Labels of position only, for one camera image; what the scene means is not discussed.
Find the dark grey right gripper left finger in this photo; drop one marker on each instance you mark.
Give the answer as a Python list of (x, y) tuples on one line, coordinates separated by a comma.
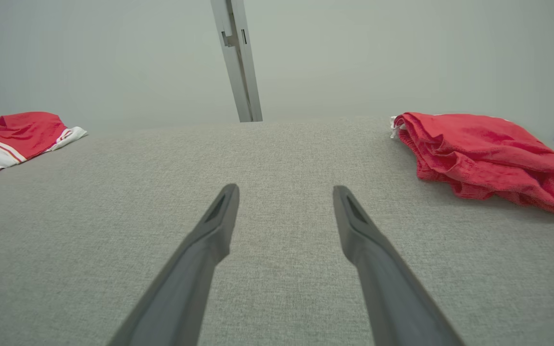
[(176, 298)]

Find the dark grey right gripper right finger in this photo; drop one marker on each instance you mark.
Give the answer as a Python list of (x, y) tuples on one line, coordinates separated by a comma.
[(392, 302)]

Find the red shorts with white stripe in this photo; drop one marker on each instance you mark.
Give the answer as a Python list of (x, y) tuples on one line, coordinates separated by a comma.
[(488, 154)]

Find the red shirt with white sleeves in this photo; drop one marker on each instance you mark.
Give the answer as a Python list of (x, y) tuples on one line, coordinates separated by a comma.
[(22, 132)]

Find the grey partition post with latch notch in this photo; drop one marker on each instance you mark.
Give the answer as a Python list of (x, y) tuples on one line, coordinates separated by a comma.
[(245, 86)]

